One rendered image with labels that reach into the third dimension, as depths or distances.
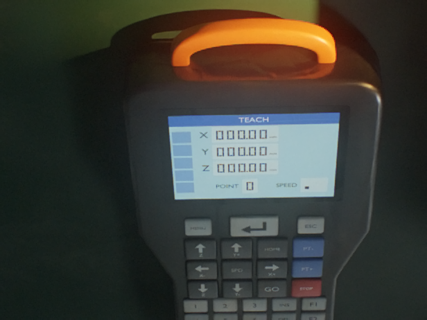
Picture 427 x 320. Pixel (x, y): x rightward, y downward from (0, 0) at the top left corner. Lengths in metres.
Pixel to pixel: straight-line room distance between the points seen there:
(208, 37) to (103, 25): 0.04
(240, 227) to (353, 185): 0.05
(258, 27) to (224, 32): 0.01
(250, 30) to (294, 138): 0.04
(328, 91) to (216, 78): 0.04
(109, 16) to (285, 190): 0.09
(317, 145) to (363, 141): 0.02
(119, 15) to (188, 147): 0.05
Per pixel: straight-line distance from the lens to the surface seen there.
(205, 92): 0.38
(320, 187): 0.42
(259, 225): 0.43
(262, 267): 0.45
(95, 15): 0.39
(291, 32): 0.38
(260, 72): 0.38
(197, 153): 0.40
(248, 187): 0.42
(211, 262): 0.45
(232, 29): 0.38
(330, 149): 0.40
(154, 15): 0.39
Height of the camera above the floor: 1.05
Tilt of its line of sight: 42 degrees down
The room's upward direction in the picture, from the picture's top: 180 degrees clockwise
